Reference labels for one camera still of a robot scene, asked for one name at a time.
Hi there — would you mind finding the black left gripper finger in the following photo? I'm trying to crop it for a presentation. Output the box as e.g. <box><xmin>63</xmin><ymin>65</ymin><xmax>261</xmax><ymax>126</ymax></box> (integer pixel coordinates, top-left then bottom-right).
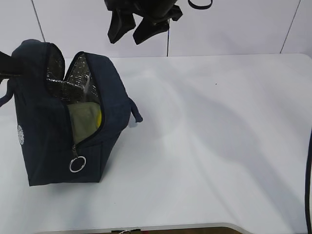
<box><xmin>0</xmin><ymin>52</ymin><xmax>24</xmax><ymax>79</ymax></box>

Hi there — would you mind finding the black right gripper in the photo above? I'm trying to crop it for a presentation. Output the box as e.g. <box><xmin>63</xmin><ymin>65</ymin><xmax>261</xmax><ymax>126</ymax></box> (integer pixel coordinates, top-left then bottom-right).
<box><xmin>104</xmin><ymin>0</ymin><xmax>183</xmax><ymax>45</ymax></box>

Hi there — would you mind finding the navy blue lunch bag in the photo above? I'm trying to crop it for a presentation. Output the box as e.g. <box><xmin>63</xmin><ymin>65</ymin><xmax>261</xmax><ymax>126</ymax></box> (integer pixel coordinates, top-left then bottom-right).
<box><xmin>0</xmin><ymin>39</ymin><xmax>143</xmax><ymax>186</ymax></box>

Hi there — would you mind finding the yellow lemon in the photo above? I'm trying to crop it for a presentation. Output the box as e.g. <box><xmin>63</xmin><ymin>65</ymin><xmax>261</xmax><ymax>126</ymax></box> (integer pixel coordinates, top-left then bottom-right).
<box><xmin>96</xmin><ymin>110</ymin><xmax>102</xmax><ymax>129</ymax></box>

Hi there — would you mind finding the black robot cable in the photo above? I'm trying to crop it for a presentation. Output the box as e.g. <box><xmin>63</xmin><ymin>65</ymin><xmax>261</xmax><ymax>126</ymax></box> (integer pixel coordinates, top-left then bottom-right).
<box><xmin>304</xmin><ymin>126</ymin><xmax>312</xmax><ymax>234</ymax></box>

